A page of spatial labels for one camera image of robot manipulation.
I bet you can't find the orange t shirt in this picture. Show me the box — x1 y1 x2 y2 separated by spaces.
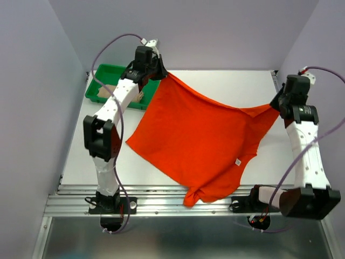
127 74 279 207

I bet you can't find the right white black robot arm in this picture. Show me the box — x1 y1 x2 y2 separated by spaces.
248 73 341 220

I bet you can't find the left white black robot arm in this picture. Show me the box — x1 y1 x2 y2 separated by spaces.
83 40 167 213

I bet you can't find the green plastic tray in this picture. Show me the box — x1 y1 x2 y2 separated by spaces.
85 64 160 110

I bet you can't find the beige folded t shirt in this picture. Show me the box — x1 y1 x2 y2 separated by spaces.
96 84 144 103

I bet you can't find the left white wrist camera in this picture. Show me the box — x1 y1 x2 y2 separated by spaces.
140 38 160 56

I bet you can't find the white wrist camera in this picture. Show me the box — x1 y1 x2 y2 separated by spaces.
298 66 316 85
140 38 160 56

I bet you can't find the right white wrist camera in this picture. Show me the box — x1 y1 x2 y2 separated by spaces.
298 66 316 85

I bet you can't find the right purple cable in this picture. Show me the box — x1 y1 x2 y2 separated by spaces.
233 66 345 234

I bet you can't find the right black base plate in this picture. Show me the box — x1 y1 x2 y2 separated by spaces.
229 196 268 213

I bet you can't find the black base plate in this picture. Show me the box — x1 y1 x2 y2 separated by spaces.
84 196 137 215
229 196 268 213

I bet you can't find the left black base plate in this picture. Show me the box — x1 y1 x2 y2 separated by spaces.
84 196 137 215

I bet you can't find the aluminium rail frame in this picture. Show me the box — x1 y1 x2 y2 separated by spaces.
32 70 342 258

